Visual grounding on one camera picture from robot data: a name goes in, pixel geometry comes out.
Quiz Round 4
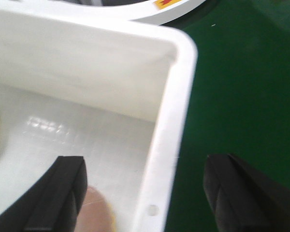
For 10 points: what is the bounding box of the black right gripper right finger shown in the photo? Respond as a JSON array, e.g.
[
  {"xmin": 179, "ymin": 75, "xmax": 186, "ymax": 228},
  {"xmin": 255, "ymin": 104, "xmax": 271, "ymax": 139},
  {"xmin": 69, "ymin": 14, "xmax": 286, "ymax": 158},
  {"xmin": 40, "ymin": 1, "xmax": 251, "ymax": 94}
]
[{"xmin": 204, "ymin": 154, "xmax": 290, "ymax": 232}]

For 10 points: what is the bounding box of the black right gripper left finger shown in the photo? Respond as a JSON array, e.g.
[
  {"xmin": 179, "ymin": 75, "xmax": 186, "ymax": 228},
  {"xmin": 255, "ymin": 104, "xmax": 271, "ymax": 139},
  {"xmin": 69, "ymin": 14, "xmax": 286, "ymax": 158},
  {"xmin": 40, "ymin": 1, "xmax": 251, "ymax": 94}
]
[{"xmin": 0, "ymin": 156, "xmax": 87, "ymax": 232}]

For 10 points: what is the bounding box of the pink plush ball toy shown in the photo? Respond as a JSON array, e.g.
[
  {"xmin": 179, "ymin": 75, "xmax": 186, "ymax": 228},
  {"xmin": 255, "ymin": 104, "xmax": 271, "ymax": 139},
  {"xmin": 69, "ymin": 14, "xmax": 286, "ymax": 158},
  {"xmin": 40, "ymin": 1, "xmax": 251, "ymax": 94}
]
[{"xmin": 74, "ymin": 186, "xmax": 116, "ymax": 232}]

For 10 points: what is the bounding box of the white plastic tote box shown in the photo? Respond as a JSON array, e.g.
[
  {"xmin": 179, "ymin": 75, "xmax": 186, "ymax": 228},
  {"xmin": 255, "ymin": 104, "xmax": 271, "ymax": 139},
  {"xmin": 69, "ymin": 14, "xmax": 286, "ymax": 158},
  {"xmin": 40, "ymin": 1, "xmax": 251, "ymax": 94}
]
[{"xmin": 0, "ymin": 1, "xmax": 198, "ymax": 232}]

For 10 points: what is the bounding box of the white inner conveyor ring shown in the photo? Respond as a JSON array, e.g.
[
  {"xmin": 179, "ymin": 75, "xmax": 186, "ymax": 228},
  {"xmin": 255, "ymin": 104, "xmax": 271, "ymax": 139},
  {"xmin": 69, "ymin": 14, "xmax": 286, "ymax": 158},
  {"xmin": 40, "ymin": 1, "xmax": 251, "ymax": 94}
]
[{"xmin": 62, "ymin": 0, "xmax": 208, "ymax": 26}]

